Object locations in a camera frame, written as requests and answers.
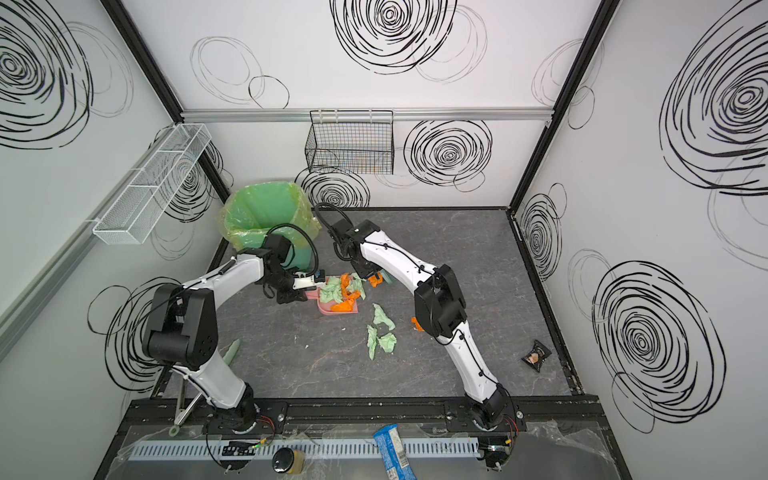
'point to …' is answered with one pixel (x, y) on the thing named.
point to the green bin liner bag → (281, 209)
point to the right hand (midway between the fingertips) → (373, 268)
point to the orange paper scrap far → (345, 282)
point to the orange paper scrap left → (375, 281)
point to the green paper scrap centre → (332, 292)
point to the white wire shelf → (144, 202)
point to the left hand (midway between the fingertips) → (303, 288)
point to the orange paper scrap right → (347, 305)
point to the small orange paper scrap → (418, 326)
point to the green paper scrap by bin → (357, 284)
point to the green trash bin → (251, 211)
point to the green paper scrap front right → (386, 341)
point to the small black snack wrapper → (537, 355)
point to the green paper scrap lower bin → (382, 317)
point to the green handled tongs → (183, 411)
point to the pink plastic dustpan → (325, 307)
